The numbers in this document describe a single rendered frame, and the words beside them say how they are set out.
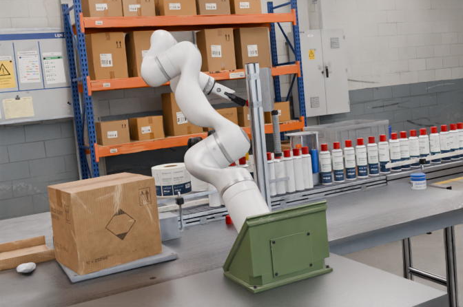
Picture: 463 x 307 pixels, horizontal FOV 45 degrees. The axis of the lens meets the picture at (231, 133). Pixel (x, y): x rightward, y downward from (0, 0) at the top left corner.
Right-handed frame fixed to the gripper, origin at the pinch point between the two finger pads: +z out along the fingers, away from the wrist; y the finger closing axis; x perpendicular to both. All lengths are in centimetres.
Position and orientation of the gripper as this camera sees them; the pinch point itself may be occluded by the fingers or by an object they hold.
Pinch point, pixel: (240, 102)
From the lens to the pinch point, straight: 254.0
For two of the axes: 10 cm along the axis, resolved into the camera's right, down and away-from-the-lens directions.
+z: 8.8, 4.2, 2.2
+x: -4.2, 9.1, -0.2
